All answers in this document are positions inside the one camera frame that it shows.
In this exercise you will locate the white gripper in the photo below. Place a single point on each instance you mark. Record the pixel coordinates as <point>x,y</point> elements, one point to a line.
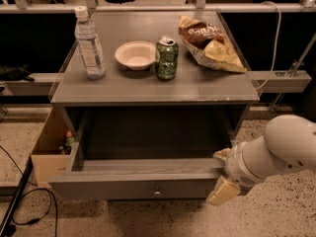
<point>239,166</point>

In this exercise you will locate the grey top drawer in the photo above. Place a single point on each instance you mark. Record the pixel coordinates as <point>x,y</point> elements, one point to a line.
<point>139,154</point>

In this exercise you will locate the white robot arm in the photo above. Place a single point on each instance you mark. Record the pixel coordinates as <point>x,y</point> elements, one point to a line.
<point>287,146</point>

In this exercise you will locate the grey drawer cabinet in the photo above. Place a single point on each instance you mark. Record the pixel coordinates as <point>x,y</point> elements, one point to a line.
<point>192,85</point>

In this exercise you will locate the brown yellow chip bag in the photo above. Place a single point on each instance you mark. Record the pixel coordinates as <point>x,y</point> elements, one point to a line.
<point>209,45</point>

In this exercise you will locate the green soda can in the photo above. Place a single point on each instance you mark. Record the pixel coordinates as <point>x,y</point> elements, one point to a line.
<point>166,59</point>

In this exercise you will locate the white paper bowl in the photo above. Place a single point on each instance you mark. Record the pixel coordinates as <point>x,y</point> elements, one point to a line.
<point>136,55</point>

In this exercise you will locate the cardboard box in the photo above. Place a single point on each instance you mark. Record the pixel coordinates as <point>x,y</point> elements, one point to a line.
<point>47,159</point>

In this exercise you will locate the clear plastic water bottle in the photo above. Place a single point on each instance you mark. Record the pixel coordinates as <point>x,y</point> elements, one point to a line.
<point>89,44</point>

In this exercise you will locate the black object on ledge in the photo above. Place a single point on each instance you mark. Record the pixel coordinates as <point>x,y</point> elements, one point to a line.
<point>15,73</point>

